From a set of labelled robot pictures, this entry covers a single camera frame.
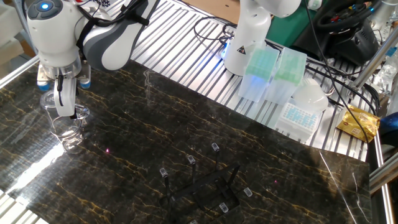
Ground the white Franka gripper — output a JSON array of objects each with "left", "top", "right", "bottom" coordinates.
[{"left": 53, "top": 74, "right": 79, "bottom": 121}]

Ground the clear glass cup with handle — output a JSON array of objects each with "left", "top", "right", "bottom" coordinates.
[{"left": 39, "top": 90, "right": 91, "bottom": 155}]

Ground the white foam box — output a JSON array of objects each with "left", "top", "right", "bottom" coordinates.
[{"left": 0, "top": 2, "right": 25, "bottom": 65}]

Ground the brown cardboard sheet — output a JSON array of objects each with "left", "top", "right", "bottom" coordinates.
[{"left": 182, "top": 0, "right": 243, "bottom": 25}]

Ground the white translucent plastic box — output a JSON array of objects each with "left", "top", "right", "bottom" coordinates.
[{"left": 275, "top": 101, "right": 323, "bottom": 143}]

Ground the green cutting mat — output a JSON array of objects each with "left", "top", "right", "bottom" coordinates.
[{"left": 266, "top": 7, "right": 317, "bottom": 48}]

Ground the white plastic dome lid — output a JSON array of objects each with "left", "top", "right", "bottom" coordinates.
[{"left": 291, "top": 77, "right": 330, "bottom": 113}]

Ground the gold foil packet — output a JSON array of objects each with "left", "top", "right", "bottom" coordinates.
[{"left": 335, "top": 104, "right": 381, "bottom": 144}]

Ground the black steering wheel controller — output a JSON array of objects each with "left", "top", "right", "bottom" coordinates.
[{"left": 292, "top": 0, "right": 381, "bottom": 67}]

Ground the clear plastic bag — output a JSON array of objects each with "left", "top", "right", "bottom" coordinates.
[{"left": 372, "top": 54, "right": 398, "bottom": 96}]

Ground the blue round object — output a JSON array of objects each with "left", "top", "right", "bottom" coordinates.
[{"left": 379, "top": 111, "right": 398, "bottom": 138}]

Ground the perforated metal bracket post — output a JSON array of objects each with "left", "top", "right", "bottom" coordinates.
[{"left": 12, "top": 0, "right": 43, "bottom": 56}]

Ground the black wire cup rack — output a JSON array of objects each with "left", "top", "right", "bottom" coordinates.
[{"left": 158, "top": 142, "right": 254, "bottom": 224}]

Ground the black looped table cable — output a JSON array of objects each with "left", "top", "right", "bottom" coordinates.
[{"left": 192, "top": 15, "right": 239, "bottom": 45}]

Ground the long thin black cable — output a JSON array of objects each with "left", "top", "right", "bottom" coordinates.
[{"left": 304, "top": 0, "right": 373, "bottom": 144}]

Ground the aluminium frame post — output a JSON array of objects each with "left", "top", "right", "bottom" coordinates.
[{"left": 351, "top": 29, "right": 398, "bottom": 91}]

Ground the aluminium frame rail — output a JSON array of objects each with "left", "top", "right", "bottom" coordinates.
[{"left": 368, "top": 152, "right": 398, "bottom": 195}]

